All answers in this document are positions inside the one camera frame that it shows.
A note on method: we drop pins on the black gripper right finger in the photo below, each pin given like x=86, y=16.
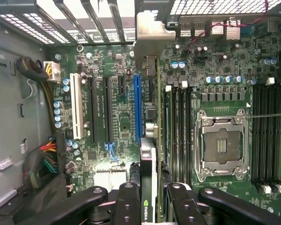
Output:
x=187, y=206

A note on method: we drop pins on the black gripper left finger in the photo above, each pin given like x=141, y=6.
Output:
x=126, y=206

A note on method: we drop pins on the silver heatsink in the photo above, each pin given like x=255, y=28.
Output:
x=107, y=179

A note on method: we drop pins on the CPU socket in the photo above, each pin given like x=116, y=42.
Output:
x=221, y=145

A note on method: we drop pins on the black RAM slot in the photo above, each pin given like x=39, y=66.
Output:
x=279, y=131
x=182, y=131
x=175, y=131
x=256, y=131
x=263, y=131
x=271, y=131
x=189, y=131

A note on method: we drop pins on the dark RAM stick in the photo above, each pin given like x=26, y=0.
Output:
x=168, y=131

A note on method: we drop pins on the green motherboard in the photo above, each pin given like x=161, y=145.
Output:
x=121, y=110

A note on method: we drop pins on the blue expansion slot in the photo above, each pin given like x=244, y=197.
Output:
x=137, y=110

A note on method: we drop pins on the long black expansion slot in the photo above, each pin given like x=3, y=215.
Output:
x=107, y=110
x=93, y=110

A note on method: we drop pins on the white expansion slot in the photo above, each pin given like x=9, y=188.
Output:
x=76, y=105

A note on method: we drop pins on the short black expansion slot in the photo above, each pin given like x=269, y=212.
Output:
x=122, y=86

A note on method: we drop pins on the thin socket locking lever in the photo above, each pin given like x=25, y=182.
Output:
x=271, y=115

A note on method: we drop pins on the white power connector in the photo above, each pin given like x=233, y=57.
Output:
x=52, y=71

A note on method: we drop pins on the open dark grey PC case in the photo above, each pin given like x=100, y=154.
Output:
x=201, y=7

